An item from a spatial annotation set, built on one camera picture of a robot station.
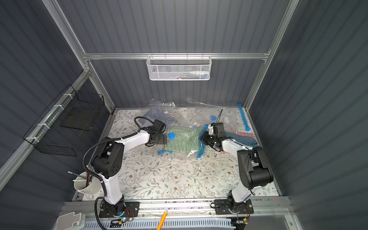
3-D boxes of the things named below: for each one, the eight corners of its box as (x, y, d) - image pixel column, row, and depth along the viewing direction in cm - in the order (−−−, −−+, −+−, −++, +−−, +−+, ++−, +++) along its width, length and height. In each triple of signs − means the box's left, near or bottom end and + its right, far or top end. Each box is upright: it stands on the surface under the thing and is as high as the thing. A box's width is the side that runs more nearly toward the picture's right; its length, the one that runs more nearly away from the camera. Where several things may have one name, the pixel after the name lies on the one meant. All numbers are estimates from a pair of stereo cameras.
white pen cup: (83, 195, 80) (66, 188, 69) (90, 179, 86) (75, 171, 74) (101, 195, 80) (86, 188, 69) (106, 179, 86) (93, 171, 74)
